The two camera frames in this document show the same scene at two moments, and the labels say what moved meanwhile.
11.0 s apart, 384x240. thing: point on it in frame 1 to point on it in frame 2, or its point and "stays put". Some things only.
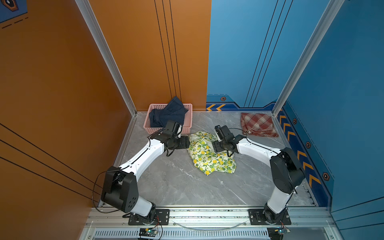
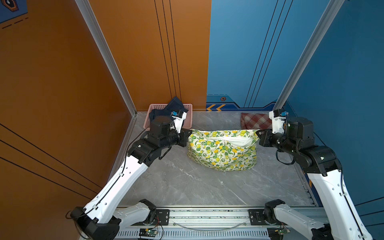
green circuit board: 148,232 stays put
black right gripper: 215,146 to 264,139
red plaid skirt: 260,124 stays put
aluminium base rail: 210,223 stays put
